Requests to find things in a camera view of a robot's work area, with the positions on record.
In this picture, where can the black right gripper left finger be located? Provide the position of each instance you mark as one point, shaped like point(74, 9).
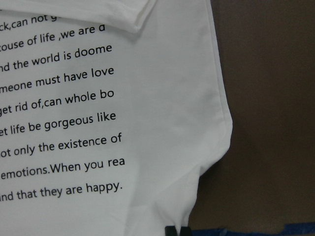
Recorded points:
point(170, 231)

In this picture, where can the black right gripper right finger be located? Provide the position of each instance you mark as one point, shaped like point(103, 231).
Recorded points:
point(185, 231)

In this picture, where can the white long-sleeve printed shirt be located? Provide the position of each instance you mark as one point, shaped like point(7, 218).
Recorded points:
point(110, 111)

